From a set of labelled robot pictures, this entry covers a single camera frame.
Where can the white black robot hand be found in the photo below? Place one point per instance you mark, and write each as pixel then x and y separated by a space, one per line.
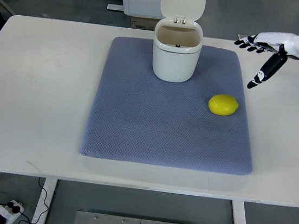
pixel 282 46

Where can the yellow lemon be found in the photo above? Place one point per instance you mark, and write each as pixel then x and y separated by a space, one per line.
pixel 223 105

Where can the white trash bin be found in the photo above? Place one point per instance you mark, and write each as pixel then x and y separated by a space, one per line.
pixel 176 49

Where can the white trash bin lid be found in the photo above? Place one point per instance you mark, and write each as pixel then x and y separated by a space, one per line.
pixel 185 10

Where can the cardboard box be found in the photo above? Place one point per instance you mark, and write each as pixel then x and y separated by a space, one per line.
pixel 143 23

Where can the blue textured mat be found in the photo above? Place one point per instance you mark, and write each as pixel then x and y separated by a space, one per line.
pixel 139 118

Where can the white left table leg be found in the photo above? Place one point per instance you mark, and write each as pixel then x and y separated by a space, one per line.
pixel 48 186

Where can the white power strip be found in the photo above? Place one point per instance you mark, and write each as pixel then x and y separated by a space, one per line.
pixel 10 212

